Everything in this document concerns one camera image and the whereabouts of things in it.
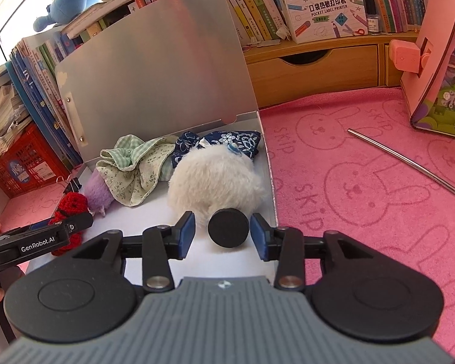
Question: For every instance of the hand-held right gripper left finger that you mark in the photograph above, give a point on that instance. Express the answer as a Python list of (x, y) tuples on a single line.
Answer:
[(187, 235)]

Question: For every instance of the green checked cloth pouch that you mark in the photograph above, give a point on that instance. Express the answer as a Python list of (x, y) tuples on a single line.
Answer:
[(136, 174)]

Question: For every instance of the white printed cardboard box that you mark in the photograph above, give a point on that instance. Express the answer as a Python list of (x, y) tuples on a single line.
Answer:
[(322, 11)]

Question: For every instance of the black binder clip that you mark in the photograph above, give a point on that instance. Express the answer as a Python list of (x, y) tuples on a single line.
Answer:
[(74, 186)]

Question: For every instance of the small clear bottle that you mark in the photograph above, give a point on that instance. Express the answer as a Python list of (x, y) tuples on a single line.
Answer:
[(371, 17)]

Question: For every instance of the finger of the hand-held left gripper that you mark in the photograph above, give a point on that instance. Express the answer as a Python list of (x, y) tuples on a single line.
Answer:
[(81, 222)]

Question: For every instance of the grey cardboard file box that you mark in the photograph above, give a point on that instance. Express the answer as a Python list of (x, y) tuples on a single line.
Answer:
[(155, 64)]

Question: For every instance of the flat lying white books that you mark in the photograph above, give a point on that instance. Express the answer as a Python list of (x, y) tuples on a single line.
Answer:
[(94, 17)]

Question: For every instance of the row of upright books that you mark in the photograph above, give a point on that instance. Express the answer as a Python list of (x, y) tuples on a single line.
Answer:
[(34, 94)]

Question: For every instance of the blue elephant plush toy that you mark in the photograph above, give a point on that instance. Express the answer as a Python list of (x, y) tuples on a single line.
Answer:
[(64, 3)]

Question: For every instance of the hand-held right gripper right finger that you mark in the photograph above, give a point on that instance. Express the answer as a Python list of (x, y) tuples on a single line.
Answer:
[(258, 235)]

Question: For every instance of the pink wooden house model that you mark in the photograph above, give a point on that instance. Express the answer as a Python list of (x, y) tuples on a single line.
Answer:
[(440, 26)]

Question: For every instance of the purple plush toy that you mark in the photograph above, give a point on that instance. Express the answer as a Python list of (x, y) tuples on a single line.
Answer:
[(98, 193)]

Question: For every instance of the thin metal rod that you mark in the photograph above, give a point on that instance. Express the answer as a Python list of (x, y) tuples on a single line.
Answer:
[(402, 155)]

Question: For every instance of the red crochet toy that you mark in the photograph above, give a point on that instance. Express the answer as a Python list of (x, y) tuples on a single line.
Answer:
[(74, 203)]

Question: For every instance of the stack of books and papers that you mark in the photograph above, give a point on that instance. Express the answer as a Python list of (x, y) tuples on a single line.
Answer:
[(0, 113)]

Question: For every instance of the white fluffy plush ball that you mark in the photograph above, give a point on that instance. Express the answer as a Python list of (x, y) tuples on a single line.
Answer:
[(212, 182)]

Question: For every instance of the wooden drawer organizer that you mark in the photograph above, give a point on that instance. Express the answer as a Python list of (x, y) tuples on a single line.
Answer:
[(326, 72)]

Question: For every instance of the red plastic crate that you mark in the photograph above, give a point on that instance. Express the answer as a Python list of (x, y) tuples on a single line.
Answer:
[(34, 151)]

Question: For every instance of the black round disc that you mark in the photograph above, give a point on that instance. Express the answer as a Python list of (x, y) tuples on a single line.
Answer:
[(227, 227)]

